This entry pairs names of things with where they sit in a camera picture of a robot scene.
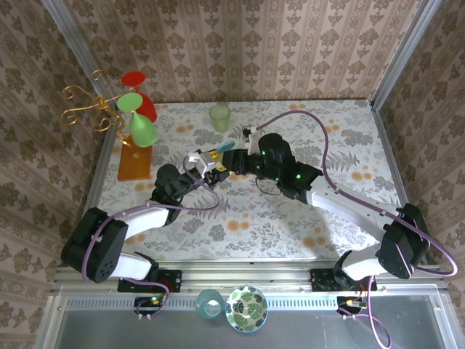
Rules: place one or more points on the grey metal shelf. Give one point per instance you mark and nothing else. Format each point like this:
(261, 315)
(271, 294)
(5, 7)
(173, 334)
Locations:
(309, 331)

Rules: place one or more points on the leaf pattern bowl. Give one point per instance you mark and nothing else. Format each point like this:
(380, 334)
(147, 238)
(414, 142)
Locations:
(247, 308)

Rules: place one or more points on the aluminium frame post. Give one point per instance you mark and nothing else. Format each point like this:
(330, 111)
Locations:
(72, 40)
(406, 51)

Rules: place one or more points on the aluminium side rail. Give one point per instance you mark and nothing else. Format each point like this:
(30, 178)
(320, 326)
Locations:
(107, 160)
(388, 145)

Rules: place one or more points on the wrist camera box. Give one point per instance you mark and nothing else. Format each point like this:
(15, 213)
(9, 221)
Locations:
(207, 161)
(253, 141)

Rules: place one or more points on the teal plastic cup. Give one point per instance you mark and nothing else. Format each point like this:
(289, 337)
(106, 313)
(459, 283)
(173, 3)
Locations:
(209, 304)

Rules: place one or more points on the red plastic wine glass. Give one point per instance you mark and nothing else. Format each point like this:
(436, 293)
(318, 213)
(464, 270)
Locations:
(133, 79)

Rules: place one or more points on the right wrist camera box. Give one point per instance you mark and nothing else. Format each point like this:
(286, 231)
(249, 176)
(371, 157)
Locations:
(253, 141)

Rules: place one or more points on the aluminium cross rail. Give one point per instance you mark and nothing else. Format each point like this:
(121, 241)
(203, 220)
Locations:
(254, 276)

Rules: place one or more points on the green translucent tumbler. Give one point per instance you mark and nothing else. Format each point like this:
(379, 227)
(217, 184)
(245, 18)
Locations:
(219, 118)

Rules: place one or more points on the small black circuit board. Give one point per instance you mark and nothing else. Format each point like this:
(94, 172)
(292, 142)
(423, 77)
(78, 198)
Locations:
(347, 302)
(149, 301)

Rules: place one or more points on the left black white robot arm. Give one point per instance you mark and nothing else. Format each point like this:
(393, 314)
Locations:
(105, 243)

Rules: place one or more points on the green plastic wine glass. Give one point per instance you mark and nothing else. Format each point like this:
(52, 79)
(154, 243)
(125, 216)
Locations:
(142, 129)

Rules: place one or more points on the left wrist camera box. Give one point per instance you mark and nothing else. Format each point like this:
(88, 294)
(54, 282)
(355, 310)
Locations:
(207, 161)

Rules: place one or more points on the floral tablecloth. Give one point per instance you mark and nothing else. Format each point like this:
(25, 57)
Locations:
(254, 236)

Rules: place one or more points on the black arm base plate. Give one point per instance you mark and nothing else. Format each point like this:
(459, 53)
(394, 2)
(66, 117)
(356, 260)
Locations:
(319, 280)
(174, 280)

